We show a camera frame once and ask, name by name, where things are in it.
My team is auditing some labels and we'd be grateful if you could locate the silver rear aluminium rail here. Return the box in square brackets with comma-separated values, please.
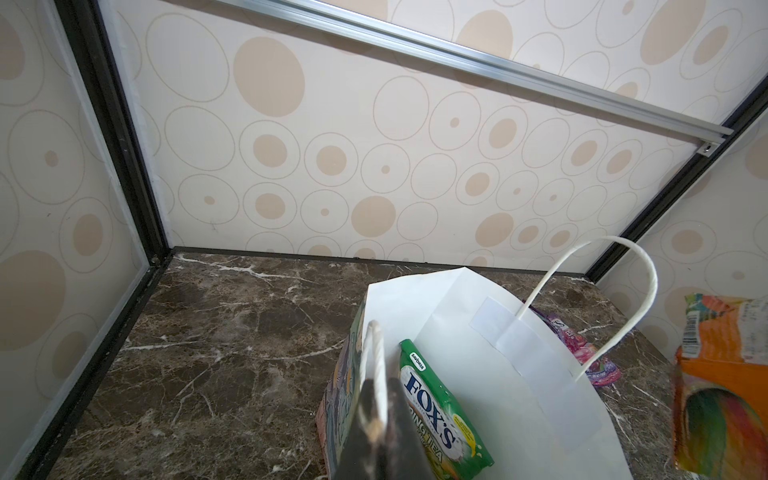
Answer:
[229, 1, 734, 148]

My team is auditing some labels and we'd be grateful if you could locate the pink candy packet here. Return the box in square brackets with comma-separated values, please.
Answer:
[531, 307, 622, 388]

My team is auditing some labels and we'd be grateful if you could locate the black corner post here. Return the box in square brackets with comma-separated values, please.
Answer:
[584, 71, 768, 284]
[54, 0, 172, 267]

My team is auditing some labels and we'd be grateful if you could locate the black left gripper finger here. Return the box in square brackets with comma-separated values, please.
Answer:
[333, 378, 433, 480]

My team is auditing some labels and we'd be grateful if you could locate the white floral paper bag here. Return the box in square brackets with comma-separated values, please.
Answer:
[316, 268, 631, 479]

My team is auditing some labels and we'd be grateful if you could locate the black left corner post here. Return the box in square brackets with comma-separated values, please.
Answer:
[54, 0, 172, 267]

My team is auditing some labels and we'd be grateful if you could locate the orange snack packet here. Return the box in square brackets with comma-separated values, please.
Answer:
[673, 294, 767, 479]

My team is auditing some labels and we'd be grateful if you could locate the green Fox's spring tea packet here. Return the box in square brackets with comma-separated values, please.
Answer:
[399, 339, 495, 479]

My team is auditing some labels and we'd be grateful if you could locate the black right corner post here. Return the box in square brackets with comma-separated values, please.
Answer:
[584, 71, 768, 284]

